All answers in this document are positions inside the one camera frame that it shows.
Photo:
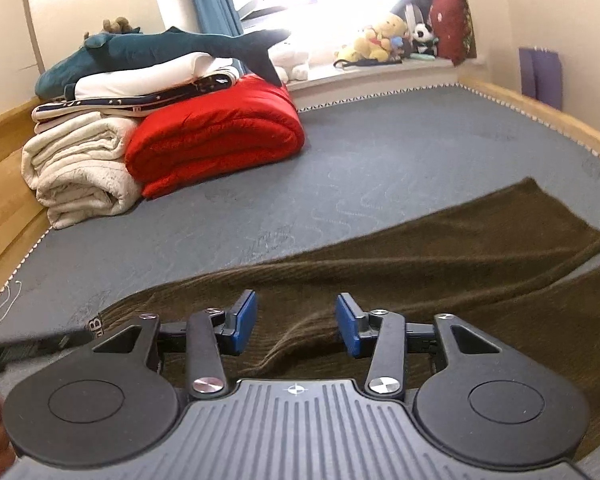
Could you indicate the teal shark plush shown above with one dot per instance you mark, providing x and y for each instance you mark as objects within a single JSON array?
[{"x": 130, "y": 50}]

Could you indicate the navy star-print blanket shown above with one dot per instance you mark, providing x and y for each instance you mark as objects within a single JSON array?
[{"x": 180, "y": 92}]

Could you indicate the white window sill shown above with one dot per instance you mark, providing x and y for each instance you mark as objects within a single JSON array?
[{"x": 380, "y": 77}]

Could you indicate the panda plush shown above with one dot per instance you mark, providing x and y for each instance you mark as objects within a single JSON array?
[{"x": 424, "y": 35}]

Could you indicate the yellow bear plush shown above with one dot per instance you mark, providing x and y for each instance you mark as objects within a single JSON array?
[{"x": 380, "y": 37}]

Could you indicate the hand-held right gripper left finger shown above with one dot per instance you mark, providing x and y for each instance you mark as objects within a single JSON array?
[{"x": 245, "y": 322}]

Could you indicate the folded white quilt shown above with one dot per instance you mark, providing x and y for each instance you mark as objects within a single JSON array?
[{"x": 130, "y": 80}]

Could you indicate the red cushion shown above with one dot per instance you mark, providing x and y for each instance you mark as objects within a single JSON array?
[{"x": 450, "y": 25}]

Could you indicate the purple bags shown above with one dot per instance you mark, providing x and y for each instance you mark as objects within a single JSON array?
[{"x": 545, "y": 77}]

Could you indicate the folded cream blanket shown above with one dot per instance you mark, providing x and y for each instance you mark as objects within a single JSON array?
[{"x": 80, "y": 175}]

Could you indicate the wooden bed frame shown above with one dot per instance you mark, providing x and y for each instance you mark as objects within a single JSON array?
[{"x": 555, "y": 115}]

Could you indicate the brown plush toy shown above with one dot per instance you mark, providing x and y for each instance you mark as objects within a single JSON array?
[{"x": 120, "y": 25}]

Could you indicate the folded red quilt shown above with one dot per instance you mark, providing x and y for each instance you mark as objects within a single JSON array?
[{"x": 215, "y": 135}]

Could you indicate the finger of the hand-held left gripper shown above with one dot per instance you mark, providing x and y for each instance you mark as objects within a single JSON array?
[{"x": 45, "y": 344}]

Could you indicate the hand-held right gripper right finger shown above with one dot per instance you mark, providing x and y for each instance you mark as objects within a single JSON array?
[{"x": 347, "y": 325}]

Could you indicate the white plush toy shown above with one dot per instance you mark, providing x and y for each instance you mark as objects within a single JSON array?
[{"x": 290, "y": 60}]

